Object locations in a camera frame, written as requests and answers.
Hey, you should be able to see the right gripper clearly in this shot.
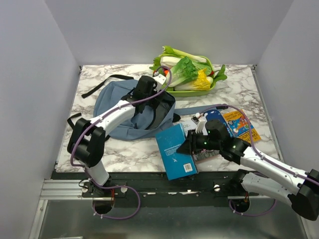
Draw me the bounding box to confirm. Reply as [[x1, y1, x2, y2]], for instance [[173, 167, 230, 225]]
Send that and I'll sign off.
[[175, 128, 221, 154]]

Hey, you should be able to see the blue student backpack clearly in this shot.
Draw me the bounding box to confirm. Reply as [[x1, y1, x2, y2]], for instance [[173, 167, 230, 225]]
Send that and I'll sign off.
[[66, 74, 229, 141]]

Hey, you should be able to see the teal blue book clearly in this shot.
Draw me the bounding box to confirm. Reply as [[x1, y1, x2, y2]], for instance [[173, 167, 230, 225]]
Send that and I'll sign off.
[[155, 123, 198, 181]]

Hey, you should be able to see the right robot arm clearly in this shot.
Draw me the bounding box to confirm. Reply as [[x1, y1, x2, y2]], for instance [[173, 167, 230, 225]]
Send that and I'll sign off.
[[177, 119, 319, 221]]

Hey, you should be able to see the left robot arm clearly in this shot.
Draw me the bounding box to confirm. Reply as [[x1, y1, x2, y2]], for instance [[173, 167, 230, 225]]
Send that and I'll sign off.
[[67, 74, 165, 197]]

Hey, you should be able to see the designer fate flower book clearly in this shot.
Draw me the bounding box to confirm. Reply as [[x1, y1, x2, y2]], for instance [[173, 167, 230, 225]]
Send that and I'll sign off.
[[180, 120, 220, 164]]

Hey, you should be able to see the green vegetable tray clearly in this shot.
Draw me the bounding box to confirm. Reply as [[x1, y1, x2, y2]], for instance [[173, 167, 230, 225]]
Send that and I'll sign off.
[[150, 56, 215, 97]]

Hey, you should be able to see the green napa cabbage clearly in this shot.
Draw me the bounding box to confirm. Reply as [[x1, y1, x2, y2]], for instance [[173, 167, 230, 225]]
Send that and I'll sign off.
[[166, 57, 198, 88]]

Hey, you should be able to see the blue dinosaur pencil case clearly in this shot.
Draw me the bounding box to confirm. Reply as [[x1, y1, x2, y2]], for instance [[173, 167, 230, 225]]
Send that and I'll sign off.
[[204, 109, 233, 136]]

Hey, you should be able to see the yellow napa cabbage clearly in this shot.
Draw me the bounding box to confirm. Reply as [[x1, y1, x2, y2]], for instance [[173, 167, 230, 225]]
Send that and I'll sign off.
[[174, 68, 213, 91]]

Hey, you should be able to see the celery stalk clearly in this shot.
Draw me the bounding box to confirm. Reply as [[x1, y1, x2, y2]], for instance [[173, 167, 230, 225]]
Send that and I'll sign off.
[[160, 45, 208, 63]]

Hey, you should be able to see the orange blue children's book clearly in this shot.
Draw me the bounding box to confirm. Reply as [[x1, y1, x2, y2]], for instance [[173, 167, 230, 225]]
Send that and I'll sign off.
[[223, 111, 251, 143]]

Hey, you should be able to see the spinach bunch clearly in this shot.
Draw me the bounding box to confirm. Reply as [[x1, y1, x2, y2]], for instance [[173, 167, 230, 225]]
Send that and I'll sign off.
[[213, 64, 227, 83]]

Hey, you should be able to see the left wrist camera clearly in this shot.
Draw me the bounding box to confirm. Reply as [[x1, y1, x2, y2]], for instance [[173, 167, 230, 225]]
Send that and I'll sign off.
[[153, 73, 166, 91]]

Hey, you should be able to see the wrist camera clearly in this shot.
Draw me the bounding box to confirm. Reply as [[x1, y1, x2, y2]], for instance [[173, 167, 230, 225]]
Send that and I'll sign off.
[[153, 73, 166, 91], [191, 113, 207, 133]]

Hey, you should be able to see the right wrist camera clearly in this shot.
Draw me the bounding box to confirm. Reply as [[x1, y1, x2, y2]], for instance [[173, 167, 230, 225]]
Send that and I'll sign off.
[[191, 113, 207, 133]]

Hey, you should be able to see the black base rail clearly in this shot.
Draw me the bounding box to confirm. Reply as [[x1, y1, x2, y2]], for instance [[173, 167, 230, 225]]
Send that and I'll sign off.
[[49, 171, 292, 209]]

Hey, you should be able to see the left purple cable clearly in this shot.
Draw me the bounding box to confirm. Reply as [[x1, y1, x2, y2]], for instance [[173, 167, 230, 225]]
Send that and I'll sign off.
[[70, 66, 172, 221]]

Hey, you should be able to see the purple cable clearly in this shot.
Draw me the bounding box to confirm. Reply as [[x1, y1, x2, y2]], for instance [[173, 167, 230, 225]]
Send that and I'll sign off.
[[194, 103, 319, 217], [70, 66, 172, 221]]

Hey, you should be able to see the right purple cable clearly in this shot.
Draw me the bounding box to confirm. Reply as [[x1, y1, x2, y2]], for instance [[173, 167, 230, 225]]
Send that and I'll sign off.
[[194, 103, 319, 217]]

